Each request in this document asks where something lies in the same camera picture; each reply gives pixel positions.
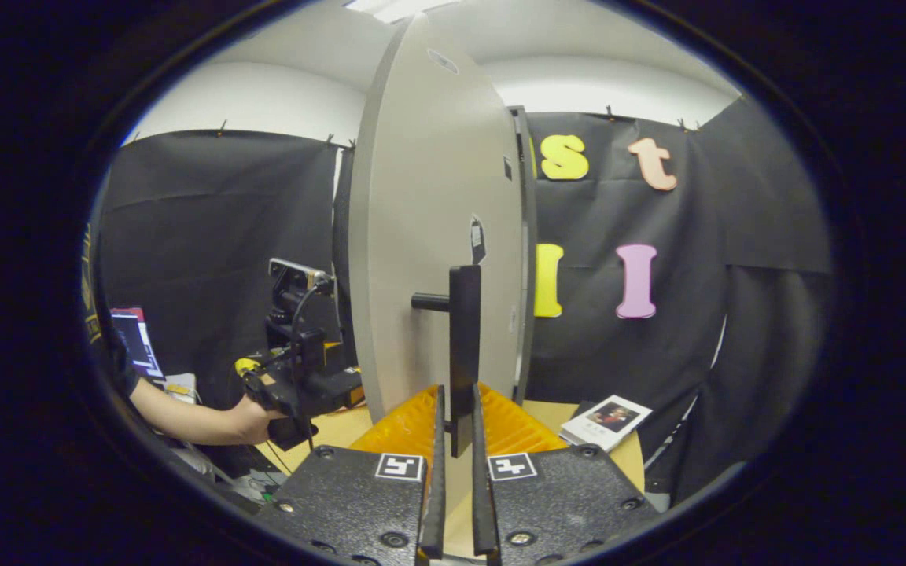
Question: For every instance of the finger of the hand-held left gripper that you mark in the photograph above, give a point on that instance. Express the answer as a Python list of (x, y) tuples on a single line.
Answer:
[(335, 393)]

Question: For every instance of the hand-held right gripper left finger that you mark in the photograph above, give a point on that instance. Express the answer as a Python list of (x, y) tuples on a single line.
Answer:
[(343, 495)]

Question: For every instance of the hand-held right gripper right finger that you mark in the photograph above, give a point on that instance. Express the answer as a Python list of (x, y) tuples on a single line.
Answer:
[(563, 495)]

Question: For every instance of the grey cabinet door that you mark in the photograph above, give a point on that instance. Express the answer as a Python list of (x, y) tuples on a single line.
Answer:
[(421, 196)]

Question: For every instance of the dark grey cabinet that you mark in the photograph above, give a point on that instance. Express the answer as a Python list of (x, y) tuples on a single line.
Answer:
[(525, 236)]

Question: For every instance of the white book with portrait cover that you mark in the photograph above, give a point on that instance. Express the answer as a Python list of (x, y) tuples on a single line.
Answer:
[(606, 417)]

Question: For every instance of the black backdrop cloth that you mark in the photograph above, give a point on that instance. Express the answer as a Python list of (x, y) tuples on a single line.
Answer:
[(225, 236)]

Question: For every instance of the computer monitor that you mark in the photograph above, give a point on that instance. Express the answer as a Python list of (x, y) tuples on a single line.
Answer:
[(134, 338)]

